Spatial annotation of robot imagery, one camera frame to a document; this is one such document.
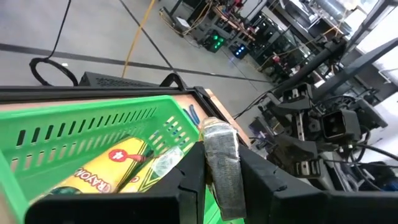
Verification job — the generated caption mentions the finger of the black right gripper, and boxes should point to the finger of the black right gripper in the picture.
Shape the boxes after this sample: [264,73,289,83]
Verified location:
[268,133,318,163]
[259,95,297,116]

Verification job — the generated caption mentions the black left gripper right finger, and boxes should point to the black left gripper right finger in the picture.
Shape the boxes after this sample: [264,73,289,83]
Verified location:
[239,145,398,224]

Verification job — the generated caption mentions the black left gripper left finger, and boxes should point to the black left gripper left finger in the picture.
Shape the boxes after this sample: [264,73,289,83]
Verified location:
[24,141,208,224]

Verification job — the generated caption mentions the yellow orange packets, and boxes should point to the yellow orange packets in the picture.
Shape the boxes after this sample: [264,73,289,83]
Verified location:
[119,145,185,194]

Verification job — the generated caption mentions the yellow crayon box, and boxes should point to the yellow crayon box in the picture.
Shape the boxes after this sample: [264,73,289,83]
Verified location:
[46,136,150,196]

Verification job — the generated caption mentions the grey plastic-wrapped pack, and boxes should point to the grey plastic-wrapped pack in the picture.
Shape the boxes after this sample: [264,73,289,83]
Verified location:
[200,117,247,221]

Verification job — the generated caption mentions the wooden background desk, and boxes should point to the wooden background desk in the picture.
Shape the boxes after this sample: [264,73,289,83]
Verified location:
[213,4,257,43]

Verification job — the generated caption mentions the black computer blue lights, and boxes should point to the black computer blue lights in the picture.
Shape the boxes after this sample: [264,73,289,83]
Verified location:
[231,43,249,59]

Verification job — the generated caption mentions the teal silicone wristband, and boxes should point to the teal silicone wristband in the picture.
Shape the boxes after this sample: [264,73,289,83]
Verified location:
[188,104,201,125]

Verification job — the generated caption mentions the blue silicone wristband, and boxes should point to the blue silicone wristband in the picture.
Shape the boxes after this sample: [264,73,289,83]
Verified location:
[182,107,195,127]

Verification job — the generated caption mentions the black computer green lights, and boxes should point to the black computer green lights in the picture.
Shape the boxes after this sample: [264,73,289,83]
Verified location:
[201,30,226,53]

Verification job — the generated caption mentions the green slotted plastic basket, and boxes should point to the green slotted plastic basket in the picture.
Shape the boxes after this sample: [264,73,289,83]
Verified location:
[0,95,244,224]

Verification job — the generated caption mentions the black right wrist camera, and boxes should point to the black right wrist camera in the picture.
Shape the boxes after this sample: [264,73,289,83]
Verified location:
[321,108,362,141]

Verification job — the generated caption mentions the black camera cable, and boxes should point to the black camera cable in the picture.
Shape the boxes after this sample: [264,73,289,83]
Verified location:
[323,124,398,170]

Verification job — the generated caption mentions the black looped floor cable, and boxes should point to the black looped floor cable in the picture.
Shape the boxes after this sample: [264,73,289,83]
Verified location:
[29,0,79,88]

